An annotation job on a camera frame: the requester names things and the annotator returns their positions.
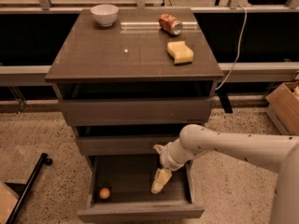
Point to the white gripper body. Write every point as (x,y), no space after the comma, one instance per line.
(167,159)

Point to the orange fruit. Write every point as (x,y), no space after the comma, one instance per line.
(104,193)

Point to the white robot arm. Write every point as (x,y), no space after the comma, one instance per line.
(277,153)

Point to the grey bottom drawer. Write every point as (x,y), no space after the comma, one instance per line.
(129,178)

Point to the grey drawer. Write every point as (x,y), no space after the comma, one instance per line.
(125,139)
(89,104)
(129,178)

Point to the grey middle drawer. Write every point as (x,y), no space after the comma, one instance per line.
(125,139)

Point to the grey drawer cabinet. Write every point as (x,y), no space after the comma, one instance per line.
(133,49)

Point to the grey top drawer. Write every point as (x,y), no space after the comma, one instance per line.
(89,104)

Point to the black table leg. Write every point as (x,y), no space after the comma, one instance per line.
(224,99)

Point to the yellow sponge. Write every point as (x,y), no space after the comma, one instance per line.
(180,52)

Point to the black metal bar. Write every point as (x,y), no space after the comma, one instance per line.
(44,159)

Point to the red soda can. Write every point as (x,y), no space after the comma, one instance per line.
(170,24)

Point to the cardboard box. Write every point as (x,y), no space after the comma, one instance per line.
(283,108)

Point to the white ceramic bowl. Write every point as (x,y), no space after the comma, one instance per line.
(105,15)

